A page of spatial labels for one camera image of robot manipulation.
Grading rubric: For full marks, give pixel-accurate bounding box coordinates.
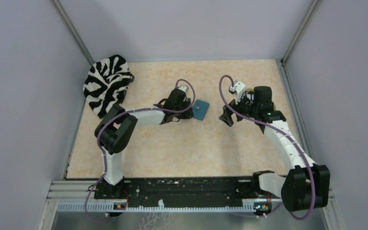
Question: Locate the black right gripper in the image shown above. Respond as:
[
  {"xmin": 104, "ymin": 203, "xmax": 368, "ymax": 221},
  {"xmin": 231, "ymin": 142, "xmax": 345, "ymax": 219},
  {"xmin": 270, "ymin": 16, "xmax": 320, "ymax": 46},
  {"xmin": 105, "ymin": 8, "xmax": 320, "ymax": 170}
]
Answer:
[{"xmin": 219, "ymin": 91, "xmax": 258, "ymax": 127}]

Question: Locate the teal leather card holder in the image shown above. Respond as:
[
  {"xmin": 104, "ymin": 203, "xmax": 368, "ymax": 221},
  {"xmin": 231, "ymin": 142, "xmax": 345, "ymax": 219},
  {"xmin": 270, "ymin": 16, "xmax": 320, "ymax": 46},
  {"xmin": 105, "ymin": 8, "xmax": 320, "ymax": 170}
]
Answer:
[{"xmin": 192, "ymin": 99, "xmax": 210, "ymax": 121}]

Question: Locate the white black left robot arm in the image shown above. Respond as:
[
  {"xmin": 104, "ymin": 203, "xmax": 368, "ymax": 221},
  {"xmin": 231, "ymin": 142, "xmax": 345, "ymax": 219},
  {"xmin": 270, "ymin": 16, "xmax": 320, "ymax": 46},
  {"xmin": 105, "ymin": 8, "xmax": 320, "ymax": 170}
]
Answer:
[{"xmin": 94, "ymin": 85, "xmax": 193, "ymax": 198}]

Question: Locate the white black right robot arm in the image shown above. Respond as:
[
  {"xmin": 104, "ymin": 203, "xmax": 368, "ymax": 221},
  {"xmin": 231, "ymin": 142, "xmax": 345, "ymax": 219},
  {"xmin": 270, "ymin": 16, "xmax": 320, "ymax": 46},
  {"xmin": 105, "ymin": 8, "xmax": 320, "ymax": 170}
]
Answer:
[{"xmin": 219, "ymin": 82, "xmax": 330, "ymax": 212}]

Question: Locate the zebra striped cloth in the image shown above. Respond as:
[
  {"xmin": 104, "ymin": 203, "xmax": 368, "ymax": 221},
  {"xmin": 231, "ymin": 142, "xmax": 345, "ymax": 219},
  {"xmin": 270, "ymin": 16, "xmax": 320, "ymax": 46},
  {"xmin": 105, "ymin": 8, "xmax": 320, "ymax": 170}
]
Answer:
[{"xmin": 83, "ymin": 54, "xmax": 135, "ymax": 119}]

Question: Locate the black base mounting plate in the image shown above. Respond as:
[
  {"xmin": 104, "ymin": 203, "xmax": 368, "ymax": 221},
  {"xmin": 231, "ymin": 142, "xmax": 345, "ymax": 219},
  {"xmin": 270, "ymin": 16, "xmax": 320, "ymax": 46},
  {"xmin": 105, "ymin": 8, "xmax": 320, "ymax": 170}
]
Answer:
[{"xmin": 94, "ymin": 176, "xmax": 275, "ymax": 208}]

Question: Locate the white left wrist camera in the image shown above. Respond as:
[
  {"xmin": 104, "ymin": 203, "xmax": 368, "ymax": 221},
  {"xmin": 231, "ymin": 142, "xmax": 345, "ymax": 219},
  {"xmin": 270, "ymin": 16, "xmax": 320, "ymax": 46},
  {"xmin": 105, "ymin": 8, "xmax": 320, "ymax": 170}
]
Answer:
[{"xmin": 176, "ymin": 85, "xmax": 190, "ymax": 94}]

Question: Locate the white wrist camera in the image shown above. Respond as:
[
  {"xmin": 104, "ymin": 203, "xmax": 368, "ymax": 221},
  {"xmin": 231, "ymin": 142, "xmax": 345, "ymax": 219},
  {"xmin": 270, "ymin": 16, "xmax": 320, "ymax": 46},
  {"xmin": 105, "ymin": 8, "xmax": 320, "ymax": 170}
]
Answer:
[
  {"xmin": 229, "ymin": 80, "xmax": 246, "ymax": 96},
  {"xmin": 176, "ymin": 85, "xmax": 190, "ymax": 94}
]

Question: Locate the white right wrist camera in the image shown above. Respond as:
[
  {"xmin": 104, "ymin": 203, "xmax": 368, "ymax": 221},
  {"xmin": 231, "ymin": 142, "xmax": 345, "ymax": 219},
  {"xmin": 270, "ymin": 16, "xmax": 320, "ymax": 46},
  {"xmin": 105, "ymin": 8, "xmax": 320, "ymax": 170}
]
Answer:
[{"xmin": 229, "ymin": 80, "xmax": 246, "ymax": 96}]

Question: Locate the aluminium frame rail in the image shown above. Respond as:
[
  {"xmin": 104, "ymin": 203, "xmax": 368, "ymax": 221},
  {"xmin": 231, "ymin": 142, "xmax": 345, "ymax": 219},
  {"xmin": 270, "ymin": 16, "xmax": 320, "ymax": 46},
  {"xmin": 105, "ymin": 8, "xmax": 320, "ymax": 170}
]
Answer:
[{"xmin": 46, "ymin": 179, "xmax": 335, "ymax": 213}]

